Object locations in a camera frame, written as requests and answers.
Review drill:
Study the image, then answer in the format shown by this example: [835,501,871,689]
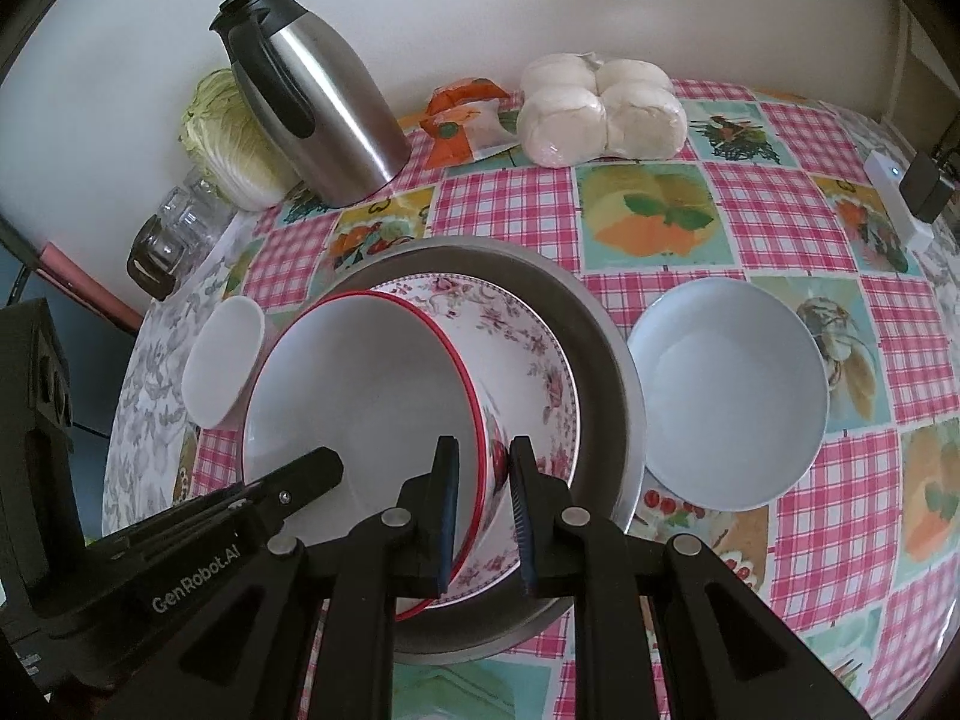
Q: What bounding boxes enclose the glass jars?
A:
[127,215,187,299]

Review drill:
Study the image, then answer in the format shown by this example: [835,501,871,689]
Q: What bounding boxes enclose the dark blue panel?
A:
[0,240,140,451]

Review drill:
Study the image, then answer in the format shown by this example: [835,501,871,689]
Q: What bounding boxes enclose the black power adapter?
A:
[898,152,957,224]

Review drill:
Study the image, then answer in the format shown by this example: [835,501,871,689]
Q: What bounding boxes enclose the white square bowl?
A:
[182,296,266,428]

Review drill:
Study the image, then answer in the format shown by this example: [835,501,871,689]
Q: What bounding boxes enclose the red frame bar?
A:
[41,240,143,335]

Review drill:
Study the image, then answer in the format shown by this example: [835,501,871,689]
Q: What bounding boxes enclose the pink checkered printed tablecloth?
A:
[172,77,960,720]

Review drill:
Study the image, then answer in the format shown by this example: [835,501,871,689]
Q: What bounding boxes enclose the clear drinking glass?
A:
[184,169,233,226]
[157,187,215,248]

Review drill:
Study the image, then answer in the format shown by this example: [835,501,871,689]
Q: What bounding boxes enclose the white power strip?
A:
[862,151,935,252]

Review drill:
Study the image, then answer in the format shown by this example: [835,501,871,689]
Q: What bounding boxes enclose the stainless steel thermos jug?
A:
[208,0,411,207]

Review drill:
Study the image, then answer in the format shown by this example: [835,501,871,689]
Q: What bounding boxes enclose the orange snack packet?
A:
[421,100,520,166]
[429,77,511,117]

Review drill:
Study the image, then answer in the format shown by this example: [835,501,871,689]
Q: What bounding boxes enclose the napa cabbage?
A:
[178,69,301,211]

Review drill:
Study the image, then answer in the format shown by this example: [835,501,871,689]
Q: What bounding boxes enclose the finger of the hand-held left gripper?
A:
[90,448,346,563]

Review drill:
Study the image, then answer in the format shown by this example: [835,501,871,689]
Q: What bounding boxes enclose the oval pink floral plate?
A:
[367,275,580,605]

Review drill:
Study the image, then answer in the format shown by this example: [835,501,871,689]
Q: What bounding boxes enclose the bag of white steamed buns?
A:
[516,52,687,168]

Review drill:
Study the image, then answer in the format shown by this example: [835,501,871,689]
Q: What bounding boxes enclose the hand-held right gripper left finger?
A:
[176,435,460,720]

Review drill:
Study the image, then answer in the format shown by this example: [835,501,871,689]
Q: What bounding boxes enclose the large stainless steel basin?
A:
[300,236,647,665]

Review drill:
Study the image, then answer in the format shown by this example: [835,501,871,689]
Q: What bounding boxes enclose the red rim strawberry bowl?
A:
[241,291,518,620]

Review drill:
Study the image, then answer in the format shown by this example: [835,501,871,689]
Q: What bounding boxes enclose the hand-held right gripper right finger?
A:
[508,435,796,720]

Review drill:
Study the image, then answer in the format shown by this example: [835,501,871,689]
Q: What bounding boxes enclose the grey floral tablecloth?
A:
[101,210,260,541]

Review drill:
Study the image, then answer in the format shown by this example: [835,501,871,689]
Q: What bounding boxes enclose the light blue floral bowl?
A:
[626,277,830,509]

